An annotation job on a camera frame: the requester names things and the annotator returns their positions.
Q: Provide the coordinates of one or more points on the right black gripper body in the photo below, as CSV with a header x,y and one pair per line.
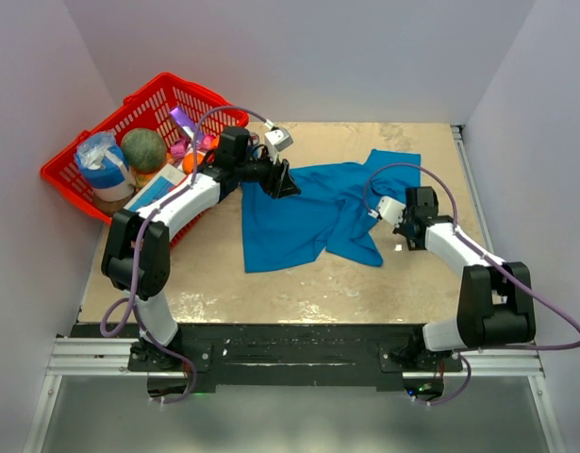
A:
x,y
404,226

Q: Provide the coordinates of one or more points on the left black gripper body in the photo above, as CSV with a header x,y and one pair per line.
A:
x,y
263,171

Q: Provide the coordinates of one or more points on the blue garment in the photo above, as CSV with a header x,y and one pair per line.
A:
x,y
330,214

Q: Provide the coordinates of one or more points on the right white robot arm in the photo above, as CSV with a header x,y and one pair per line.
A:
x,y
491,310

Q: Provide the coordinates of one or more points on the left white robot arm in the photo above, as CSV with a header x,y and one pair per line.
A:
x,y
137,255

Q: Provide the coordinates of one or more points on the orange fruit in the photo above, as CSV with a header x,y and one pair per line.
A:
x,y
191,162

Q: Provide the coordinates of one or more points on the pink packet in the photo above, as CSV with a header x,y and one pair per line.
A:
x,y
182,146

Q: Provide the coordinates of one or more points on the purple box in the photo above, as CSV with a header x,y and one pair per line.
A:
x,y
186,127

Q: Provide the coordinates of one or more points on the blue white flat box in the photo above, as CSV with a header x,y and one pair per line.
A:
x,y
159,185

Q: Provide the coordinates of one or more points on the green round melon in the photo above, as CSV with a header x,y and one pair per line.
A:
x,y
144,150

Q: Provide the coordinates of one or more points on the red plastic basket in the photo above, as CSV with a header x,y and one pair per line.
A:
x,y
146,108

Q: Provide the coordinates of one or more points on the blue white wrapped package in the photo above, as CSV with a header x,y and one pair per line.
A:
x,y
101,161

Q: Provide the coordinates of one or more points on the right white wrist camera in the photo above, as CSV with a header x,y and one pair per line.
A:
x,y
390,210

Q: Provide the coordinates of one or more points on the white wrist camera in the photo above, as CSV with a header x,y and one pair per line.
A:
x,y
390,210
277,140

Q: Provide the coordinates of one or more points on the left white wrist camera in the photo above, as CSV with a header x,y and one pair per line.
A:
x,y
277,140

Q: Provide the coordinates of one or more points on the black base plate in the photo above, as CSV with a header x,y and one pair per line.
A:
x,y
386,357

